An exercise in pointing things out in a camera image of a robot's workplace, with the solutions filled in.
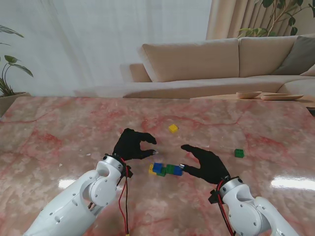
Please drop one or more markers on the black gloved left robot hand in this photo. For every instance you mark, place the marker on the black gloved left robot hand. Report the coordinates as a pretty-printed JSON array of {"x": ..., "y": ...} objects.
[{"x": 129, "y": 145}]

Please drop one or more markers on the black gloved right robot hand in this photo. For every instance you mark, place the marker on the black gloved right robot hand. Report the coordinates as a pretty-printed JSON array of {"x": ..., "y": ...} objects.
[{"x": 211, "y": 166}]

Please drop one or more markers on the yellow toy brick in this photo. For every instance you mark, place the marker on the yellow toy brick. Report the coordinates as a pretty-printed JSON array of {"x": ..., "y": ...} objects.
[
  {"x": 173, "y": 128},
  {"x": 151, "y": 170}
]

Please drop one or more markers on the blue toy brick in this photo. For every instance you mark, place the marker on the blue toy brick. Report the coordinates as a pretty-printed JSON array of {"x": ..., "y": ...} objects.
[
  {"x": 157, "y": 167},
  {"x": 178, "y": 170}
]

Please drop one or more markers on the green toy brick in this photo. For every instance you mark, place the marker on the green toy brick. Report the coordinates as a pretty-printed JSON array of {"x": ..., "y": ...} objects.
[
  {"x": 162, "y": 174},
  {"x": 170, "y": 169},
  {"x": 239, "y": 153}
]

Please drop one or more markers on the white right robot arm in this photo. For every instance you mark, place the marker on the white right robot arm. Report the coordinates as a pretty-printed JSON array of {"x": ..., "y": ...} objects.
[{"x": 246, "y": 211}]

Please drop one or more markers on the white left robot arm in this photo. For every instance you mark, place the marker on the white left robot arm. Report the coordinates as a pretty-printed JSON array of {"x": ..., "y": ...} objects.
[{"x": 81, "y": 196}]

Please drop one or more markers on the round wooden bowl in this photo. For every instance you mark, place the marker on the round wooden bowl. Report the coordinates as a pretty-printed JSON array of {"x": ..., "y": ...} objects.
[{"x": 249, "y": 94}]

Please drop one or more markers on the oval wooden tray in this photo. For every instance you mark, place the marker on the oval wooden tray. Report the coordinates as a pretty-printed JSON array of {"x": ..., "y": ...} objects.
[{"x": 281, "y": 97}]

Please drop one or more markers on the beige fabric sofa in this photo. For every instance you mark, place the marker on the beige fabric sofa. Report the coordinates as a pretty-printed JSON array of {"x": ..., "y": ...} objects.
[{"x": 197, "y": 61}]

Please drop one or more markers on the white sheer curtain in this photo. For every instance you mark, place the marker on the white sheer curtain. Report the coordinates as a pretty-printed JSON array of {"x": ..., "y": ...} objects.
[{"x": 98, "y": 37}]

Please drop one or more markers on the beige plant pot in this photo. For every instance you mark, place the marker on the beige plant pot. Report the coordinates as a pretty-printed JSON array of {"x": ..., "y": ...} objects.
[{"x": 12, "y": 100}]

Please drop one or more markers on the broad-leaf green houseplant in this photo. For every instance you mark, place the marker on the broad-leaf green houseplant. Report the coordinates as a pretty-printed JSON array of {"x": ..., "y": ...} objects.
[{"x": 22, "y": 68}]

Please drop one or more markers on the cream throw pillow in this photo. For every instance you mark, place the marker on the cream throw pillow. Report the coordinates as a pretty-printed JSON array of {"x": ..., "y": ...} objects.
[{"x": 309, "y": 73}]

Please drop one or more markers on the grey sofa cushion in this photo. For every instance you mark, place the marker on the grey sofa cushion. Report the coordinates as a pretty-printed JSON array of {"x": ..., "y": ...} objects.
[{"x": 297, "y": 55}]

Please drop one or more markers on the tall branching green houseplant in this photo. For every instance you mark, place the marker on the tall branching green houseplant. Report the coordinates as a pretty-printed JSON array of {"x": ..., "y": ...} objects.
[{"x": 256, "y": 30}]

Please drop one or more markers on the beige drape curtain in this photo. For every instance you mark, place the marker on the beige drape curtain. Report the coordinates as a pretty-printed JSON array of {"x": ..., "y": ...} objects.
[{"x": 229, "y": 17}]

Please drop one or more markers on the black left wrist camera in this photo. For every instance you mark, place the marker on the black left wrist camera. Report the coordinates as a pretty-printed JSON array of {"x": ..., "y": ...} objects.
[{"x": 129, "y": 172}]

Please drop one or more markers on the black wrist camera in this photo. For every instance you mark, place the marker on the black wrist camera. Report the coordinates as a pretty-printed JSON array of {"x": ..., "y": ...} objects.
[
  {"x": 129, "y": 172},
  {"x": 213, "y": 196}
]

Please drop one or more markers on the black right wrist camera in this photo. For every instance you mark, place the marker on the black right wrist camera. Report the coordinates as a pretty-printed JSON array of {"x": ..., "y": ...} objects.
[{"x": 213, "y": 196}]

